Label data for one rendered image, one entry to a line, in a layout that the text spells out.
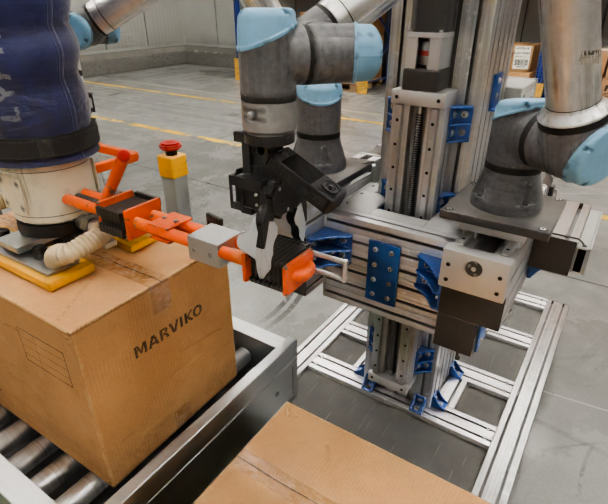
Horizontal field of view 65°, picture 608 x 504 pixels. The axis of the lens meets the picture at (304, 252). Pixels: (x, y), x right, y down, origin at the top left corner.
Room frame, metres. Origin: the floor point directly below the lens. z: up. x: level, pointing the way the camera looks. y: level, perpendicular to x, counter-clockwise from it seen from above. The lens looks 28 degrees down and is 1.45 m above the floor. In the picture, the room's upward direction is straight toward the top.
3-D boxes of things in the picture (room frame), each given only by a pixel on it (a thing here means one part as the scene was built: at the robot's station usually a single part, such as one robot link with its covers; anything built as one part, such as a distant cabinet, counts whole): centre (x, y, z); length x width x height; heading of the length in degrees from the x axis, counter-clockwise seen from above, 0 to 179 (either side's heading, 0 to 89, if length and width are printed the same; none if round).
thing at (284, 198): (0.67, 0.05, 1.22); 0.09 x 0.08 x 0.12; 57
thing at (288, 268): (0.65, 0.04, 1.08); 0.08 x 0.07 x 0.05; 57
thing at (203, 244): (0.73, 0.15, 1.07); 0.07 x 0.07 x 0.04; 57
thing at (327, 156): (1.28, -0.04, 1.09); 0.15 x 0.15 x 0.10
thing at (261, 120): (0.67, 0.05, 1.30); 0.08 x 0.08 x 0.05
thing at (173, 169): (1.52, 0.43, 0.50); 0.07 x 0.07 x 1.00; 57
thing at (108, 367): (0.98, 0.54, 0.75); 0.60 x 0.40 x 0.40; 58
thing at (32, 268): (0.90, 0.59, 0.98); 0.34 x 0.10 x 0.05; 57
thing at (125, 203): (0.85, 0.33, 1.08); 0.10 x 0.08 x 0.06; 147
